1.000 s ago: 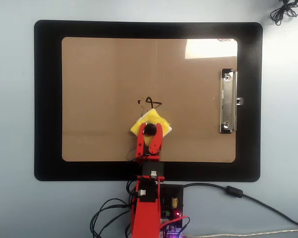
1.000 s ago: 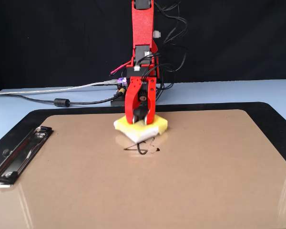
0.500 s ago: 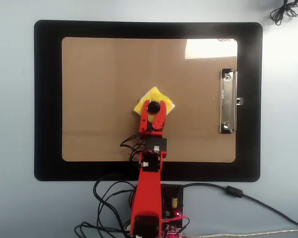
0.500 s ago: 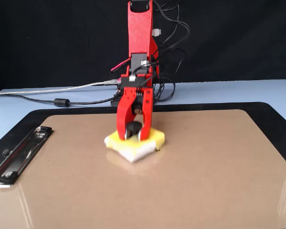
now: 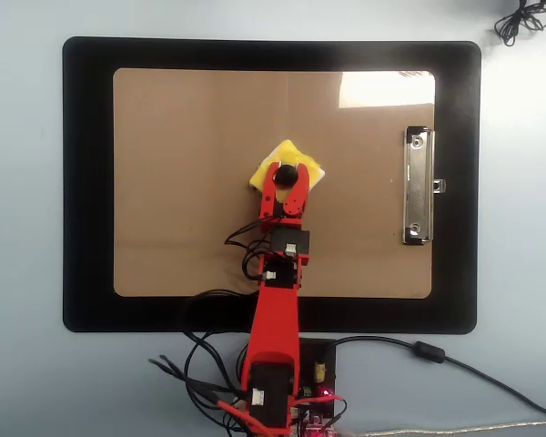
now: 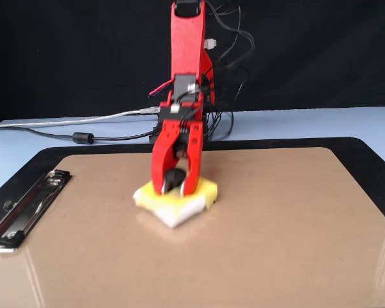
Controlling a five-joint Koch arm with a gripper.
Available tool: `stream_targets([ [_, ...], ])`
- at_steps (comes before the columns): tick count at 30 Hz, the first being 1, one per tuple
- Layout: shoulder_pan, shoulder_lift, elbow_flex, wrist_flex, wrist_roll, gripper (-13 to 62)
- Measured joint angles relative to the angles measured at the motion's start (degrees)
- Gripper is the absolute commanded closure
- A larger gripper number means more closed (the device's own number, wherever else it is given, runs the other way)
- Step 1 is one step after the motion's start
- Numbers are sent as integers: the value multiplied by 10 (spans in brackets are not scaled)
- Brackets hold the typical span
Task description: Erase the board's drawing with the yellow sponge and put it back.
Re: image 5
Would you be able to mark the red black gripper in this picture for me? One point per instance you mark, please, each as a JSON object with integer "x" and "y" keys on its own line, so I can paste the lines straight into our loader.
{"x": 291, "y": 239}

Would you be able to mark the yellow sponge with black knob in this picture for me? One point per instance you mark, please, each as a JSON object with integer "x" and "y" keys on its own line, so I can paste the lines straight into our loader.
{"x": 291, "y": 152}

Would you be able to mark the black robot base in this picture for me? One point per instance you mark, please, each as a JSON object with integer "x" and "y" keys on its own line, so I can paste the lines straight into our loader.
{"x": 318, "y": 350}

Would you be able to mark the brown clipboard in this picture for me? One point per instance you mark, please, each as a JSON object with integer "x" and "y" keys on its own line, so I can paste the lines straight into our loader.
{"x": 186, "y": 182}

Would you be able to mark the metal clipboard clip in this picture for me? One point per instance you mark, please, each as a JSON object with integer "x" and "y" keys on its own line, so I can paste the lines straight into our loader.
{"x": 418, "y": 182}

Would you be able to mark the black mat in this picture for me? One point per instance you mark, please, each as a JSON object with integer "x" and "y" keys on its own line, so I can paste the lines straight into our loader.
{"x": 86, "y": 182}

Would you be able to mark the controller board with LED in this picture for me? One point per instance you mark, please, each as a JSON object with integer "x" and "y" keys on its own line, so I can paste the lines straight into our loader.
{"x": 320, "y": 419}

